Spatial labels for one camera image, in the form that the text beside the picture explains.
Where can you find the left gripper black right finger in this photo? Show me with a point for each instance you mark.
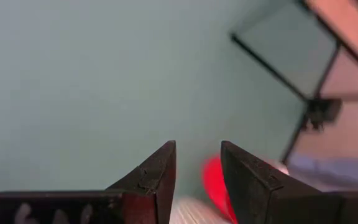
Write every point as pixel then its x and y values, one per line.
pixel 259 196

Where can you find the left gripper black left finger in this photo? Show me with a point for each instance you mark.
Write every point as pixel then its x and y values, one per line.
pixel 148 193

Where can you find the red ribbed mug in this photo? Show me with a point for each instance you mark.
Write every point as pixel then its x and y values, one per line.
pixel 213 183

